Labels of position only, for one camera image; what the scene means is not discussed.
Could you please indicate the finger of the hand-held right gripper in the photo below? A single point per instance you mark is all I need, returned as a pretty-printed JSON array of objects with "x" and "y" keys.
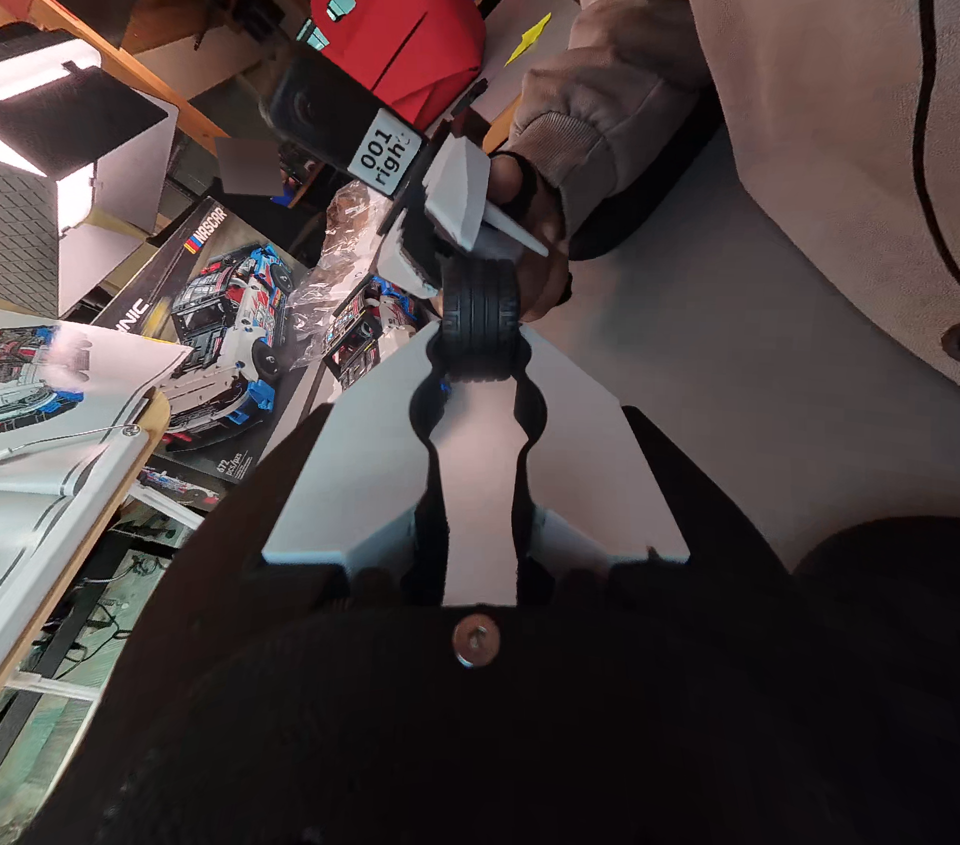
[
  {"x": 409, "y": 267},
  {"x": 461, "y": 192}
]

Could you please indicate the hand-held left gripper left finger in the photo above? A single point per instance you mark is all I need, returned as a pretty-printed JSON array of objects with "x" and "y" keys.
[{"x": 345, "y": 485}]

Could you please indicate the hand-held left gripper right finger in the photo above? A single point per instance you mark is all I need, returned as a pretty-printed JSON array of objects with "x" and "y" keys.
[{"x": 607, "y": 485}]

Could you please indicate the toy brick race car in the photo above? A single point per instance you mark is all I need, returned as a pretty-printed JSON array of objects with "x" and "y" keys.
[{"x": 367, "y": 335}]

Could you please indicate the black rubber toy tyre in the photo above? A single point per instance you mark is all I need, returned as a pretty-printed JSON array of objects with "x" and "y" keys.
[{"x": 480, "y": 320}]

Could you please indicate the person's right forearm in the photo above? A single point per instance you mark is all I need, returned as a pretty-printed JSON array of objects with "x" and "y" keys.
[{"x": 615, "y": 95}]

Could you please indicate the person's right hand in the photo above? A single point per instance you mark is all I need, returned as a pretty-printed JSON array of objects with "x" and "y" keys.
[{"x": 544, "y": 282}]

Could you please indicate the clear plastic bag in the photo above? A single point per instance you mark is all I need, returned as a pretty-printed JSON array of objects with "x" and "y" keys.
[{"x": 337, "y": 237}]

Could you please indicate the small black object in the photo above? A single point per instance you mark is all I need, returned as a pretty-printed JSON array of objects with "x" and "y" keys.
[{"x": 469, "y": 99}]

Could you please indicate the red large board shape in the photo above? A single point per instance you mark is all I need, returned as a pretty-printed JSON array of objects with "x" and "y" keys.
[{"x": 405, "y": 20}]

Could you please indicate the background grey table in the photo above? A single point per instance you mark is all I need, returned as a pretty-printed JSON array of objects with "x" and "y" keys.
[{"x": 532, "y": 87}]

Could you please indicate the yellow paper scrap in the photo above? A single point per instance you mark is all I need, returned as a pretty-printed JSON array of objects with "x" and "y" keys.
[{"x": 529, "y": 39}]

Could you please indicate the black toy set box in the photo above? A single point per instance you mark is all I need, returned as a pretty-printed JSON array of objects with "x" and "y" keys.
[{"x": 172, "y": 275}]

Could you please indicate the white softbox studio light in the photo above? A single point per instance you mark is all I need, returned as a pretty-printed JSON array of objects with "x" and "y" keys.
[{"x": 112, "y": 185}]

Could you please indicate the instruction booklet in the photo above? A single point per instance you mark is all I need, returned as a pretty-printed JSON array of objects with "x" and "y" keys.
[{"x": 97, "y": 395}]

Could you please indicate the person in beige hoodie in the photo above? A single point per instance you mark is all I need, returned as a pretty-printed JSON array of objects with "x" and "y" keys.
[{"x": 787, "y": 72}]

